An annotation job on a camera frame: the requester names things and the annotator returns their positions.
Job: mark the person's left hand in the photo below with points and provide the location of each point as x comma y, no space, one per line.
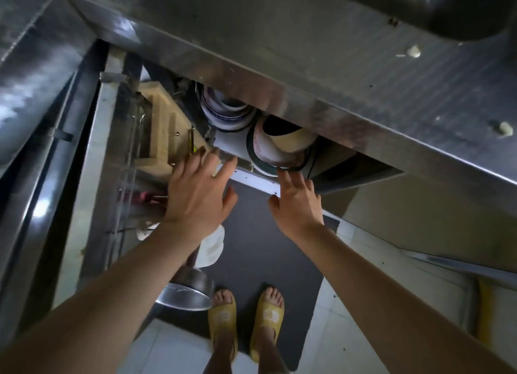
198,200

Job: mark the person's right hand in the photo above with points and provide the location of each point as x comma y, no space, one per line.
299,212

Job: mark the person's right forearm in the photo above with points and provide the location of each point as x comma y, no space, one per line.
396,313

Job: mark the person's left forearm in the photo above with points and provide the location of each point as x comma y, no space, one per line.
101,305

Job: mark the person's right leg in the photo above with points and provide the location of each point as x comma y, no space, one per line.
270,363

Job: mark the person's leg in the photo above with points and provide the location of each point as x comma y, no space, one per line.
218,367
270,363

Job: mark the person's left leg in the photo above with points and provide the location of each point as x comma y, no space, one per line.
218,367

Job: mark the dark floor mat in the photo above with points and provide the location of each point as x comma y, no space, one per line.
258,248

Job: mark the wooden knife block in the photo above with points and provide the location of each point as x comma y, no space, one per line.
161,123

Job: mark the white bowl blue rim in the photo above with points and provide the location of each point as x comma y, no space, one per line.
226,117

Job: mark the yellow right slipper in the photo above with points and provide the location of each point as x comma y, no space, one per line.
268,315

